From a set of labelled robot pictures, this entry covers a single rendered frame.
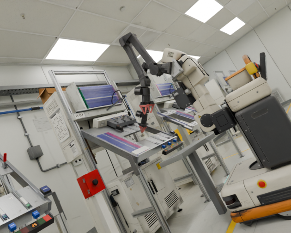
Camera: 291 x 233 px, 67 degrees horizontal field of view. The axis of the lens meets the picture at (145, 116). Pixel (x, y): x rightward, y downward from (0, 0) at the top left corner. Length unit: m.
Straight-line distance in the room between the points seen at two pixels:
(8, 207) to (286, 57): 9.10
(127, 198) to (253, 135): 1.17
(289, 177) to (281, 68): 8.07
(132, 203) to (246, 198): 0.97
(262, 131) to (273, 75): 8.01
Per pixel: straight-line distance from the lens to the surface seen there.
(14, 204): 1.39
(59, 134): 2.55
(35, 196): 1.42
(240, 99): 1.49
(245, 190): 1.57
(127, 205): 2.11
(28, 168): 3.53
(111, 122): 2.37
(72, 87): 2.43
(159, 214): 1.86
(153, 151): 2.01
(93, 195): 1.65
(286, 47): 9.47
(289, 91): 9.45
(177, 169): 3.43
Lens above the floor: 0.71
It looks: 9 degrees up
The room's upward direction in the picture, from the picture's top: 27 degrees counter-clockwise
